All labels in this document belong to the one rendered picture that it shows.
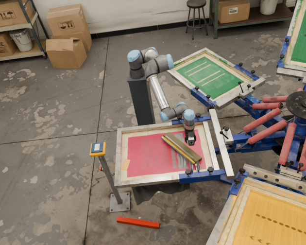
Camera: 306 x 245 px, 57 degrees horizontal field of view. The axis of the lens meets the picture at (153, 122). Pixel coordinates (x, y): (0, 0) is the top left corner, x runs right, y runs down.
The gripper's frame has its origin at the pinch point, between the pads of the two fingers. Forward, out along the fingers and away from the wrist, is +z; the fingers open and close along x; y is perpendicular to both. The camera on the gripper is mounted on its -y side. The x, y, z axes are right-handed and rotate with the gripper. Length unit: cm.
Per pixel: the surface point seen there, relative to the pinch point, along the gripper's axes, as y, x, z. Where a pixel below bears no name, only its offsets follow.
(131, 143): 13, 48, 4
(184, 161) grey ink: -12.0, 6.8, 3.9
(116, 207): 5, 81, 99
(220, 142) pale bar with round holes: -3.4, -23.0, -4.3
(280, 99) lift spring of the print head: 22, -76, -17
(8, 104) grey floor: 204, 266, 100
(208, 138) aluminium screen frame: 6.1, -15.4, 0.8
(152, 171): -17.6, 32.0, 4.3
